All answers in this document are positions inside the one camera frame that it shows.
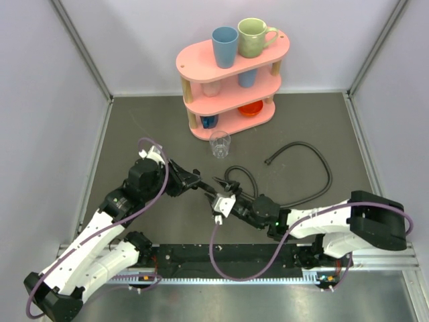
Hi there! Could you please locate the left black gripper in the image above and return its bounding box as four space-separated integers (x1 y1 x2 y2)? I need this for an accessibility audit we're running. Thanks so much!
142 158 202 202

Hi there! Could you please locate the black valve fitting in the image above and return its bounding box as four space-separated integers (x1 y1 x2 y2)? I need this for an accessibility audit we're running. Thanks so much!
192 169 216 195

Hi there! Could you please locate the black corrugated hose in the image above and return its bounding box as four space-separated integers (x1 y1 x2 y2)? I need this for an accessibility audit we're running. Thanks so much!
223 141 334 207

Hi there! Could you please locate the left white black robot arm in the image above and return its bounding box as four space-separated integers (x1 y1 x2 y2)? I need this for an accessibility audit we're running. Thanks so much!
24 155 202 321

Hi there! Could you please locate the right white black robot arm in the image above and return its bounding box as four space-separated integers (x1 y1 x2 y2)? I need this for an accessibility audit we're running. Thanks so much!
199 178 413 268

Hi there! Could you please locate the clear plastic cup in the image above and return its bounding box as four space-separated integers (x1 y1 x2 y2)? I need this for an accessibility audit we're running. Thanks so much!
209 131 231 158

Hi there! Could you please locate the dark blue mug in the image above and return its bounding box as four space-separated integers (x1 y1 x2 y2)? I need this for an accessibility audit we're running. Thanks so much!
200 115 219 129

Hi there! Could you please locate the orange bowl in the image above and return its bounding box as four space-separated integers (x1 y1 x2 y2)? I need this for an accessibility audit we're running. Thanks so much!
238 100 263 117

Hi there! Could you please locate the pink three-tier shelf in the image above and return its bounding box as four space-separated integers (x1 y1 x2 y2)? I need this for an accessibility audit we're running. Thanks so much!
176 31 290 140

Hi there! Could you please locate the pink cup middle shelf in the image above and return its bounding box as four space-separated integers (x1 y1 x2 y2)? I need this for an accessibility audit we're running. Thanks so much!
201 80 221 97

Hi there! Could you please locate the blue cup middle shelf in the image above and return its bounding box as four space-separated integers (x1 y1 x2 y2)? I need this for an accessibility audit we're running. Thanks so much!
238 68 257 88

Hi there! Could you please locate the blue tumbler on top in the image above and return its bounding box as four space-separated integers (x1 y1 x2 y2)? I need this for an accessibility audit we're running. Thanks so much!
212 26 238 69

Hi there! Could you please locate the green ceramic mug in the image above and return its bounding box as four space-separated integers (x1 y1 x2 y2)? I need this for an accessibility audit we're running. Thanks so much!
237 17 279 58

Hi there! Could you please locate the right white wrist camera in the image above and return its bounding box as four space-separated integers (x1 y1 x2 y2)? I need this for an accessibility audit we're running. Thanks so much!
211 193 236 225

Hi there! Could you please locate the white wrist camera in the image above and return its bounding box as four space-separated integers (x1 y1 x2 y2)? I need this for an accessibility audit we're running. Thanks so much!
211 193 236 225
139 145 165 164

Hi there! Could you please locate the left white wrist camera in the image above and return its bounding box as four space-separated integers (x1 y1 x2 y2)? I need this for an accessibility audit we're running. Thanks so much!
139 145 165 164

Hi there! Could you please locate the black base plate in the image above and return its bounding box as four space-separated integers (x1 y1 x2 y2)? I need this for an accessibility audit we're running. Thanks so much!
151 244 320 278

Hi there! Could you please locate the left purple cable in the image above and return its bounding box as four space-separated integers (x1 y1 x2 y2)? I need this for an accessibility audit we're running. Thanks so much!
25 137 169 319

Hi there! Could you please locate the purple cable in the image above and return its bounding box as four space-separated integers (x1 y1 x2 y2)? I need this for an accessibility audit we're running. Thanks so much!
25 137 169 319
209 201 415 292

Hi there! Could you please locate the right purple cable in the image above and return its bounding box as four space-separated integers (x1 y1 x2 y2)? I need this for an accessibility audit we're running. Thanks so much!
209 201 415 292

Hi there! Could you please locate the aluminium rail frame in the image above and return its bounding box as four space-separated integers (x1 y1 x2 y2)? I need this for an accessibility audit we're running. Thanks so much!
56 243 420 286

